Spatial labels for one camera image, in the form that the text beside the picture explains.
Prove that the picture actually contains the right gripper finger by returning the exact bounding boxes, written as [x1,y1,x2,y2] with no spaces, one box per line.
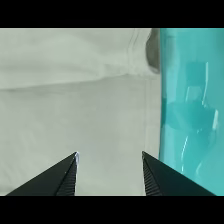
[5,151,80,197]

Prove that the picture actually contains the white T-shirt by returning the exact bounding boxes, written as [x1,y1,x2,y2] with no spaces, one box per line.
[0,27,165,197]

